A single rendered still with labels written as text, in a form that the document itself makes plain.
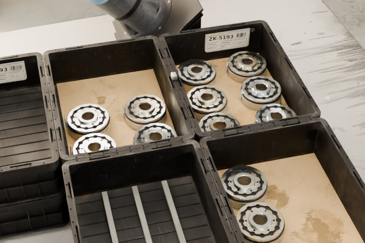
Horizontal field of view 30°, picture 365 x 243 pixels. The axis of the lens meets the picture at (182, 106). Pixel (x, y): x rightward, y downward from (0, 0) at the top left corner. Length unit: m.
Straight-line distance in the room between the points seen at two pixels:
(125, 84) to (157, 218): 0.46
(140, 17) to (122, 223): 0.69
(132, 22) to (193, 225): 0.71
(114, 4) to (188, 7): 0.21
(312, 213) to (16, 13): 2.43
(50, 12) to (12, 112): 1.88
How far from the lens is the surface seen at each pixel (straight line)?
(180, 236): 1.43
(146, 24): 1.96
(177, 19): 1.92
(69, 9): 3.61
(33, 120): 1.72
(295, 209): 1.51
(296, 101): 1.69
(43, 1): 3.70
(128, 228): 1.46
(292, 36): 2.21
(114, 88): 1.78
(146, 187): 1.54
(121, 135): 1.65
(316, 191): 1.56
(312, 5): 2.38
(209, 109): 1.67
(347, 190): 1.51
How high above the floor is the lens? 1.98
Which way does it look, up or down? 42 degrees down
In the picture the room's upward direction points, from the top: 1 degrees clockwise
